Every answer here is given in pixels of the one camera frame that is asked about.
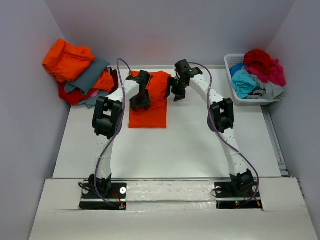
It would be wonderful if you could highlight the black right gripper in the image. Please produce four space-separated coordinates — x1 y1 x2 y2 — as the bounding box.
163 76 188 102

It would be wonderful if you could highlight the orange t shirt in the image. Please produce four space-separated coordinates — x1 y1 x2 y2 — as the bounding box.
128 71 171 129

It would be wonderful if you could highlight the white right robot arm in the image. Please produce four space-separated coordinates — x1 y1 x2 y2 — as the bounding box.
165 59 255 197

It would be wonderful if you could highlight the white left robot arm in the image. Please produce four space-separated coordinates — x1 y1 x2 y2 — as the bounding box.
88 70 152 199

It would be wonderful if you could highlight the dark maroon folded shirt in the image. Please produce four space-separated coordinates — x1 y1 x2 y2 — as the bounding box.
108 67 119 94

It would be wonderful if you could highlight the pink folded shirt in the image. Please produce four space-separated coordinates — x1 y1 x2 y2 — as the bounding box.
90 89 100 98

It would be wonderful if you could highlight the grey-blue folded shirt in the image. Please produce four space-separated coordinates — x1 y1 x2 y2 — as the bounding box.
64 57 110 95

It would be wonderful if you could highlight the white plastic laundry basket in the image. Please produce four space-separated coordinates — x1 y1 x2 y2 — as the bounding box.
224 53 280 106

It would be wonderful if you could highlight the teal shirt in basket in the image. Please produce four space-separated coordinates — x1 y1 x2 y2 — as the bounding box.
229 62 258 99

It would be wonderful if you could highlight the red folded shirt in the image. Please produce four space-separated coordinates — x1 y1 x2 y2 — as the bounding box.
58 71 115 106

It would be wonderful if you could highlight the orange folded shirt on pile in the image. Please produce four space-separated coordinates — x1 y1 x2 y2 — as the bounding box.
42 38 96 83

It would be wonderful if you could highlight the red shirt in basket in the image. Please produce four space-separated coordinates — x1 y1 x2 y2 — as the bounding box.
243 49 273 74

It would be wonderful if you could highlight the grey shirt in basket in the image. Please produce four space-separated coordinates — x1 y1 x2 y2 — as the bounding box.
247 74 285 101

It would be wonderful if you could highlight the magenta shirt in basket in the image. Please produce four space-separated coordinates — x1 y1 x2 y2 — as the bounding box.
244 59 287 86

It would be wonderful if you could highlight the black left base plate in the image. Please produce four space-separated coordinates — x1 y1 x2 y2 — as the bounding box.
78 180 127 211

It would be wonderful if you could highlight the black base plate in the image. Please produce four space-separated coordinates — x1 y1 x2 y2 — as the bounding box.
210 181 263 210
78 180 127 211

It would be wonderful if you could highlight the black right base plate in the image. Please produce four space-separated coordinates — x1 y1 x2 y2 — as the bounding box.
210 181 263 210

